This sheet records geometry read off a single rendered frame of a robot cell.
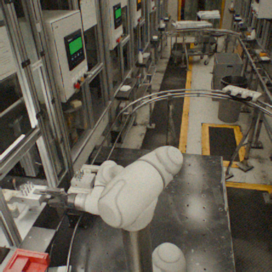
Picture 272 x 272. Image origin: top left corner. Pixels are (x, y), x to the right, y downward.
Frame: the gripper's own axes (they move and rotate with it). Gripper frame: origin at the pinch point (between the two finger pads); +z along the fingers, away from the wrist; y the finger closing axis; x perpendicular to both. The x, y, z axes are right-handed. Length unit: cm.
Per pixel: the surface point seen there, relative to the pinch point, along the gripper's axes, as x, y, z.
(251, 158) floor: -194, -100, -154
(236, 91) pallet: -188, -12, -120
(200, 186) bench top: -60, -33, -86
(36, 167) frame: -27.6, -6.4, 19.5
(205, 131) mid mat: -247, -99, -100
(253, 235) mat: -77, -99, -138
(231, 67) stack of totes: -352, -39, -134
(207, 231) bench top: -21, -34, -90
